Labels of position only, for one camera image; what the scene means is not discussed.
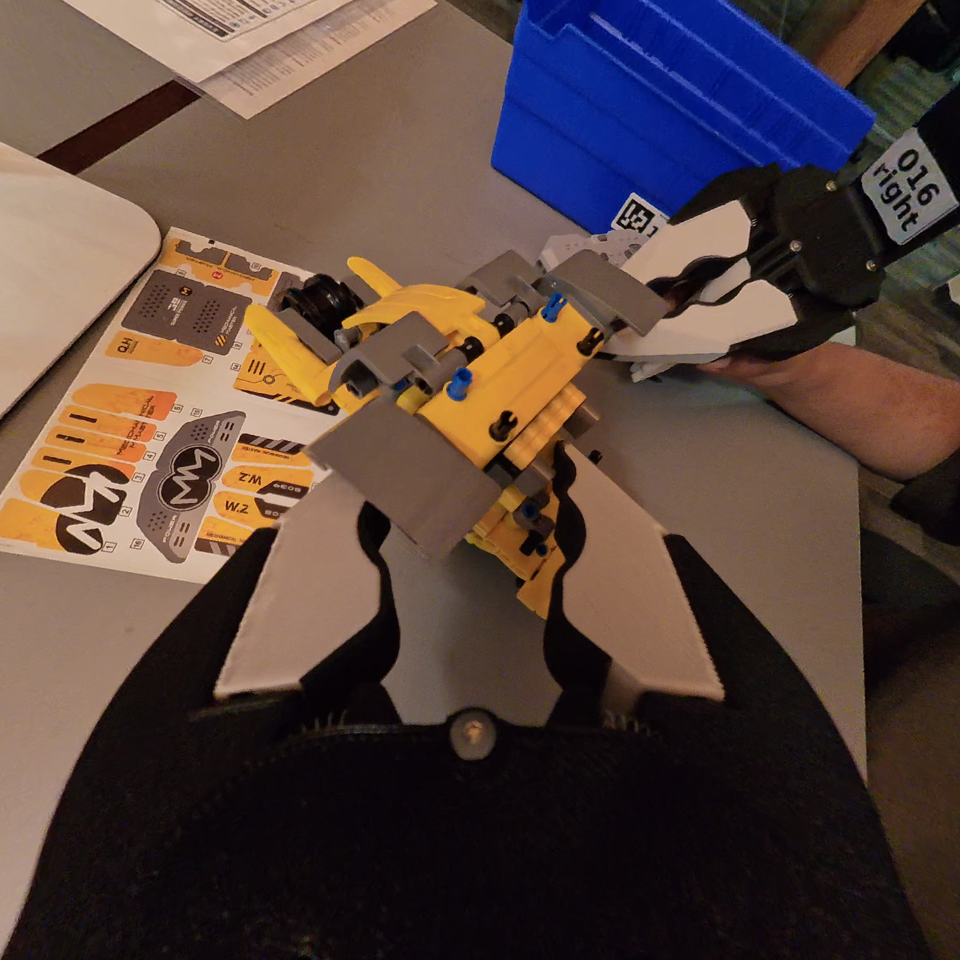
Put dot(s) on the grey toy battery box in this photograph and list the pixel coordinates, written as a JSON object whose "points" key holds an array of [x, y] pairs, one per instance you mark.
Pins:
{"points": [[577, 246]]}

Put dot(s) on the person's right forearm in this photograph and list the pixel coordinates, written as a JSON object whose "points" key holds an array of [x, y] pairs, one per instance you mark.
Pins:
{"points": [[847, 405]]}

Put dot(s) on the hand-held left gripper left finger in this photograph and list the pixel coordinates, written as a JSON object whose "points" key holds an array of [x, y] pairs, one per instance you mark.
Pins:
{"points": [[300, 600]]}

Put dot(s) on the yellow building block vehicle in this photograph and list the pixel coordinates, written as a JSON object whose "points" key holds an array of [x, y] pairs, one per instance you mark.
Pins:
{"points": [[525, 367]]}

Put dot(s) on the person's dark clothing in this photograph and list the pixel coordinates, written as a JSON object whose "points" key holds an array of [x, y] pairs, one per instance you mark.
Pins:
{"points": [[930, 495]]}

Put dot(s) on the blue plastic bin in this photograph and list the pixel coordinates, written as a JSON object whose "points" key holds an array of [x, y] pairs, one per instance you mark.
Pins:
{"points": [[645, 112]]}

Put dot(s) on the printed paper sheet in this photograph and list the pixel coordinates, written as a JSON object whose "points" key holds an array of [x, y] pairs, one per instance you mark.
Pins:
{"points": [[337, 60], [202, 30]]}

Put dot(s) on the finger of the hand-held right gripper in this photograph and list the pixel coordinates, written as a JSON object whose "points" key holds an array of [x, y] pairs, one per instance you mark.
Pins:
{"points": [[712, 330], [705, 240]]}

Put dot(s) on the square printed marker tag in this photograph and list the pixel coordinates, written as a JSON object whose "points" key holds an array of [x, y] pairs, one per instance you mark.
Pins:
{"points": [[637, 216]]}

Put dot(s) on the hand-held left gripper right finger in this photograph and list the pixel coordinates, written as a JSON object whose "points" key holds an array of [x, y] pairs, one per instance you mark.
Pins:
{"points": [[637, 600]]}

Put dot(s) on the white book stand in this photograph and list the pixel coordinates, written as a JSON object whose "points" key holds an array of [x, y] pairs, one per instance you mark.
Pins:
{"points": [[60, 262]]}

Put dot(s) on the printed sticker sheet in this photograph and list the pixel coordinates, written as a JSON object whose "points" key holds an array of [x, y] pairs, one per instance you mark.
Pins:
{"points": [[112, 420]]}

